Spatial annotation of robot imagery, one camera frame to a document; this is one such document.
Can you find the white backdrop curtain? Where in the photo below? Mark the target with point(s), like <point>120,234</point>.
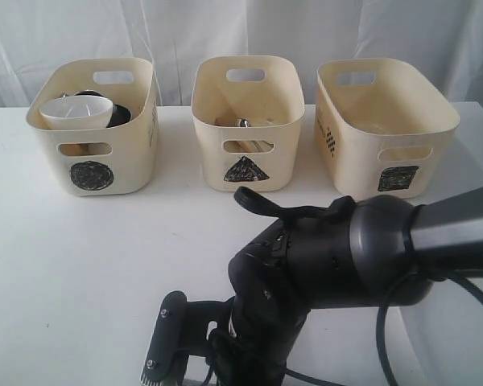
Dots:
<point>443,39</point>

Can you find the steel mug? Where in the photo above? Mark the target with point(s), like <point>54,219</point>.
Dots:
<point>83,94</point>

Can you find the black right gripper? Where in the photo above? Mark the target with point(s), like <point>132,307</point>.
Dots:
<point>242,350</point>

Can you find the wooden chopstick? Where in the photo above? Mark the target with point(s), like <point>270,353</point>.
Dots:
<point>225,121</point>
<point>246,147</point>

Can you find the white square plate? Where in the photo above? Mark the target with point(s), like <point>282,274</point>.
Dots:
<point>446,333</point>

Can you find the small steel bowl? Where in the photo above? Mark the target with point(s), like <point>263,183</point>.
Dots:
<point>121,115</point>

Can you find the cream bin with square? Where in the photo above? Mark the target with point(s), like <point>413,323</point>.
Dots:
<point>381,127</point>

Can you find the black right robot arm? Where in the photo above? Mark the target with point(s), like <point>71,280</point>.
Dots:
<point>379,252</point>

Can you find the cream bin with triangle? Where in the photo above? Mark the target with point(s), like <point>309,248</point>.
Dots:
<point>253,87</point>

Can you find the cream bin with circle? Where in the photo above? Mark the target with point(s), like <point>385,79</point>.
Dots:
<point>102,161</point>

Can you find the white ceramic bowl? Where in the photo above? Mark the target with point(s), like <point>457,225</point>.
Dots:
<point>77,112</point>

